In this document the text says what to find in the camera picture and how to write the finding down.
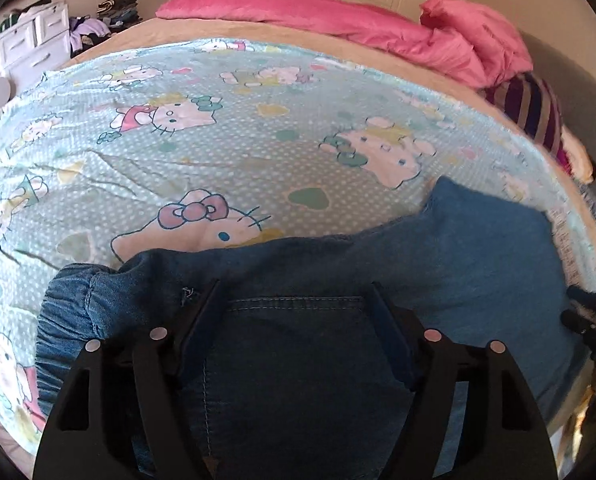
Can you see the pile of folded clothes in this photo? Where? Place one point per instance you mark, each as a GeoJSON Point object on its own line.
{"type": "Point", "coordinates": [118, 15]}

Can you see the pink duvet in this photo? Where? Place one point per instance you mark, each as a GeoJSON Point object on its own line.
{"type": "Point", "coordinates": [468, 42]}

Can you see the white drawer chest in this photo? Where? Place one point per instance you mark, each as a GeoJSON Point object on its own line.
{"type": "Point", "coordinates": [40, 41]}

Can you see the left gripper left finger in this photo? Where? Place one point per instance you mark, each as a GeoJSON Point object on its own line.
{"type": "Point", "coordinates": [120, 411]}

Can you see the blue denim pants lace hem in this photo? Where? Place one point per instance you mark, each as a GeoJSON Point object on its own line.
{"type": "Point", "coordinates": [296, 385]}

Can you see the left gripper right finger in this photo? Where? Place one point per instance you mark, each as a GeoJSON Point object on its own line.
{"type": "Point", "coordinates": [503, 433]}

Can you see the grey upholstered headboard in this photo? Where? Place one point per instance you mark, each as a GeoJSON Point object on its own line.
{"type": "Point", "coordinates": [575, 88]}

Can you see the purple striped pillow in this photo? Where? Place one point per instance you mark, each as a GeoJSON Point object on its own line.
{"type": "Point", "coordinates": [529, 102]}

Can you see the purple white clothes heap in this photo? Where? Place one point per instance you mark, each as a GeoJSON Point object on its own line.
{"type": "Point", "coordinates": [85, 33]}

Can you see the Hello Kitty blue bedsheet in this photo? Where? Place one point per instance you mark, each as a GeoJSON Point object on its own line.
{"type": "Point", "coordinates": [218, 142]}

